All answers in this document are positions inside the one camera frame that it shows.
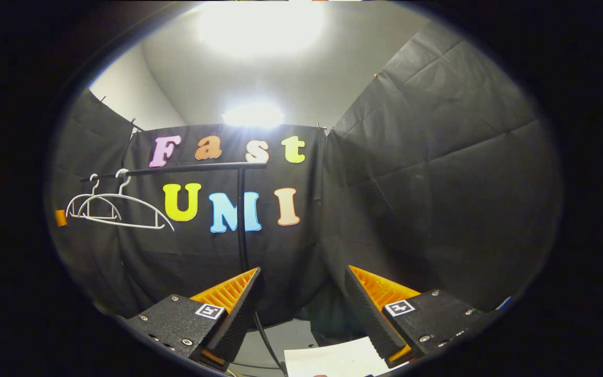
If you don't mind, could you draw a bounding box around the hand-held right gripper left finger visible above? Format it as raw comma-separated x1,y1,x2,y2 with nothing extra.
124,267,263,372

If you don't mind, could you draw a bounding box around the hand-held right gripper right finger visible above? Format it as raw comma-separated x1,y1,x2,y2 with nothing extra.
343,265,490,370

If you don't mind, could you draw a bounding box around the small white plastic hanger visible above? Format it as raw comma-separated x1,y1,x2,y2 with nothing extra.
66,174,122,220

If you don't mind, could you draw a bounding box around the large white plastic hanger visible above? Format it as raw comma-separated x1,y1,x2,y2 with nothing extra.
77,169,175,231

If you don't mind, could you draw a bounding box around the black clothes rack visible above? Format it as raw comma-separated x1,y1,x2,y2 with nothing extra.
81,162,287,376

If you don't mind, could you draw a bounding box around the black backdrop cloth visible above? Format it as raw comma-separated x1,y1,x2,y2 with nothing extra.
48,21,564,328

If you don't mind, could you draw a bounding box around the small ceiling light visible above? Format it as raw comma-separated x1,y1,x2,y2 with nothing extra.
223,102,285,128

